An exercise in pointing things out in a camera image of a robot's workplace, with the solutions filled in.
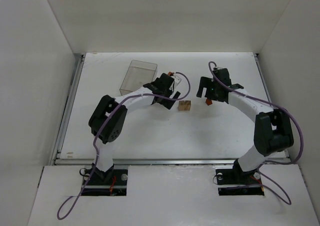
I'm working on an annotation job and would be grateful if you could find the light wood block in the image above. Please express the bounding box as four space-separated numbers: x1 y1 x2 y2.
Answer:
184 100 192 111
178 100 185 111

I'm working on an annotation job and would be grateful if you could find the small red-brown wood block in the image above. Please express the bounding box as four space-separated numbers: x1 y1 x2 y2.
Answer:
205 99 213 106

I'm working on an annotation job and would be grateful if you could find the clear plastic box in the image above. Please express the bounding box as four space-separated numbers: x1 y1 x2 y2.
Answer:
119 60 158 96

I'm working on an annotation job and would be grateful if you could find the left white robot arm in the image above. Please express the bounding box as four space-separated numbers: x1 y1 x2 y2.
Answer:
82 72 181 183

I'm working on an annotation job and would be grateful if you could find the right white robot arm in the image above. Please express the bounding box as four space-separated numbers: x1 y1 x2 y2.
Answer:
196 68 294 185

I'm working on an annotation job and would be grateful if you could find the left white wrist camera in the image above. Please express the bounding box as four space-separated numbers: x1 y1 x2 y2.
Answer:
172 74 182 88

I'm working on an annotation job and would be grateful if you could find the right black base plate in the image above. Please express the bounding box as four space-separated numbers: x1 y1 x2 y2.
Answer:
215 168 265 196

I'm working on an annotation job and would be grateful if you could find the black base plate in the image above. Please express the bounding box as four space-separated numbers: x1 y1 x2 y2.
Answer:
79 167 128 196
215 168 265 196

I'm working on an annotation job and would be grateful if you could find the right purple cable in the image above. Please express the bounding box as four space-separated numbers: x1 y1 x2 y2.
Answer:
208 61 304 205

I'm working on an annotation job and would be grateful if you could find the purple cable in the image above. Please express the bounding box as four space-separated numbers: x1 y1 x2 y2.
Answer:
208 61 304 205
57 72 193 221

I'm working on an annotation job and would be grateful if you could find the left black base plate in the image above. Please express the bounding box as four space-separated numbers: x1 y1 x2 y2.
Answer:
79 167 128 196

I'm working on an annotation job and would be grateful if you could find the front aluminium rail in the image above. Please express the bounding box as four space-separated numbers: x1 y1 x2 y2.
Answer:
53 157 292 165

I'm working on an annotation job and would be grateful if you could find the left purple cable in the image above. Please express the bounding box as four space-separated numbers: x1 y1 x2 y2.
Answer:
57 72 193 221

